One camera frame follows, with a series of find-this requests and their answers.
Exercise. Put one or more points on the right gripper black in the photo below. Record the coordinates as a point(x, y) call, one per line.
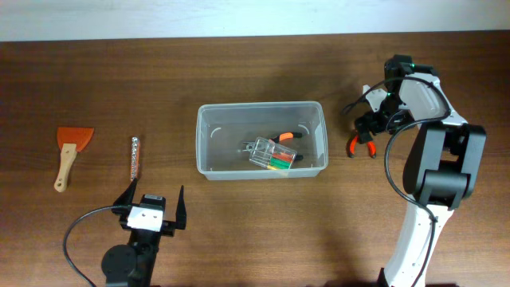
point(374, 127)

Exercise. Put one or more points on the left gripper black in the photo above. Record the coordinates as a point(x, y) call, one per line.
point(123, 206)

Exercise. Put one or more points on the small red-handled cutting pliers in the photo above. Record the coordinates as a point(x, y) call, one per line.
point(354, 141)

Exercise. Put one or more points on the orange-black long nose pliers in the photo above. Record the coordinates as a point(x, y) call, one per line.
point(286, 136)

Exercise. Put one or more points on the clear screwdriver bit case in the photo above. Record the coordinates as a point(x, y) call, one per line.
point(270, 155)

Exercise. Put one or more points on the right robot arm white-black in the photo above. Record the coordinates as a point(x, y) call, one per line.
point(442, 167)

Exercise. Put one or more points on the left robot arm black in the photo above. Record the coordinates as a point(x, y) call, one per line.
point(132, 264)

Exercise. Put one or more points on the clear plastic container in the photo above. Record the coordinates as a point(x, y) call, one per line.
point(222, 130)

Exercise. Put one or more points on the orange socket bit rail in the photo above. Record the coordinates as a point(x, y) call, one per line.
point(135, 150)

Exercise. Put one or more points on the orange scraper wooden handle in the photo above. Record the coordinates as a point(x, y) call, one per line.
point(71, 141)

